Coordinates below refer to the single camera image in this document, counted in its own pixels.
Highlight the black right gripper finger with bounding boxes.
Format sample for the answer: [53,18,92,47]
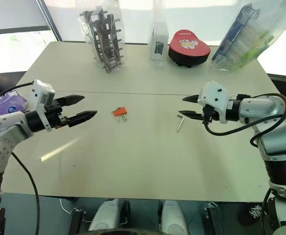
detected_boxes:
[182,94,202,104]
[177,110,205,121]

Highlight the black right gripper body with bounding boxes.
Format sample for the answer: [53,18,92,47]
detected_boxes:
[201,104,221,125]

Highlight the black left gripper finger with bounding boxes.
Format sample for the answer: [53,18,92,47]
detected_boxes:
[57,94,86,107]
[66,110,98,128]

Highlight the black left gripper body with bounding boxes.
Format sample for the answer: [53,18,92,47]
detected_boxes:
[44,99,69,130]

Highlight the silver allen key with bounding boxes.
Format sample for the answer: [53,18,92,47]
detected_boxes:
[176,114,185,133]

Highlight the purple wipes pack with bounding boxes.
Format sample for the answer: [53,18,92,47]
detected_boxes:
[0,90,30,121]

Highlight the red heart-shaped case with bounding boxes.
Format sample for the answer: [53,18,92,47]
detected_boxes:
[167,29,212,70]

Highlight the grey box with window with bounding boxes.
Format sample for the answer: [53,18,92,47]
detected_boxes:
[149,27,169,61]

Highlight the dark grey plastic racks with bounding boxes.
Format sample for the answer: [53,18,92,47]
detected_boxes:
[80,8,123,73]

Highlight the blue plastic parts box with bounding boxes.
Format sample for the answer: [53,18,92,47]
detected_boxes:
[211,4,276,71]

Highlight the clear bag with grey racks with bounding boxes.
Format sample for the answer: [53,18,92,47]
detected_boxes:
[77,0,127,74]

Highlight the clear bag with grey box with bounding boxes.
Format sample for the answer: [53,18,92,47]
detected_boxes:
[148,0,171,70]

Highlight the silver left robot leg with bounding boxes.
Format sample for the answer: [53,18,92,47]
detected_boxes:
[87,198,124,232]

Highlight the black shoe with white print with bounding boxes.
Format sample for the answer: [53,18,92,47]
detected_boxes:
[237,201,266,228]

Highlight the clear bag with blue box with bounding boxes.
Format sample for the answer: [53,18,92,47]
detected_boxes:
[208,0,286,75]

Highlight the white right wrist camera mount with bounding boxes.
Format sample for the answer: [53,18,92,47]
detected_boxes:
[197,81,232,124]

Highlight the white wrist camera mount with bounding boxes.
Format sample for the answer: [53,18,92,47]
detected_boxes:
[31,79,56,133]
[197,81,232,124]

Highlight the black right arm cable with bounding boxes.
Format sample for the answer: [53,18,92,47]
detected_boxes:
[202,94,286,149]

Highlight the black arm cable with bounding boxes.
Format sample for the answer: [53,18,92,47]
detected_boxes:
[202,94,286,149]
[0,82,41,235]

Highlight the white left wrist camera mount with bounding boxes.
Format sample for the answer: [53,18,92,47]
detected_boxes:
[31,79,56,133]

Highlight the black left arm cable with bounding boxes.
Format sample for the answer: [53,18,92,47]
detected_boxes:
[0,82,41,235]

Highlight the dark window frame post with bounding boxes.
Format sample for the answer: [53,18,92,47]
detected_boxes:
[36,0,63,43]

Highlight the thin white cable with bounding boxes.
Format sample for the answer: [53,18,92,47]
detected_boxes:
[59,197,73,214]

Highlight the black bracket under table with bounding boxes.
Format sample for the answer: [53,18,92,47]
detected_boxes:
[204,206,220,235]
[70,209,88,235]

